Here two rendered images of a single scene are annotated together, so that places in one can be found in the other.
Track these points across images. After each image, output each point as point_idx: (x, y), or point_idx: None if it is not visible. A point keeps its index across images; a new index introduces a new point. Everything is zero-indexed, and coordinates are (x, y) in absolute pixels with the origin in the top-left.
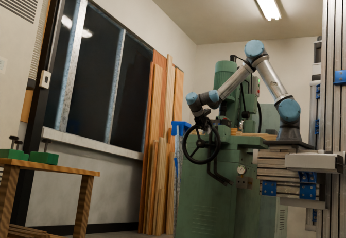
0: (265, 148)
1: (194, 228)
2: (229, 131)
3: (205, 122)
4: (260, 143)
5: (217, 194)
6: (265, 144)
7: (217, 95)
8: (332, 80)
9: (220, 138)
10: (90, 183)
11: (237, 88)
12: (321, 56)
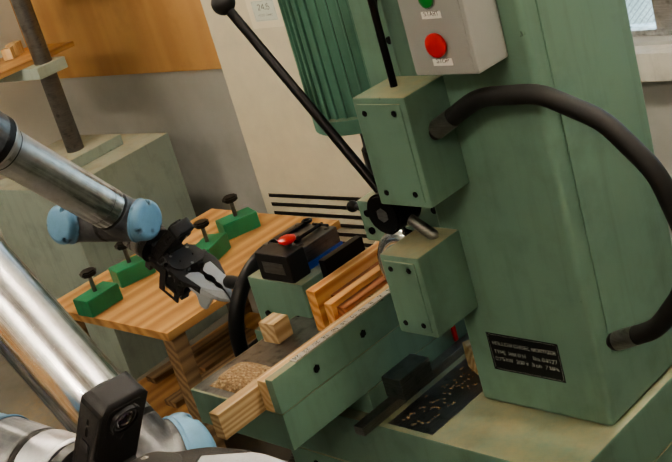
0: (275, 444)
1: None
2: (292, 297)
3: (160, 278)
4: (204, 418)
5: None
6: (255, 426)
7: (49, 231)
8: None
9: (229, 330)
10: (170, 348)
11: (363, 48)
12: None
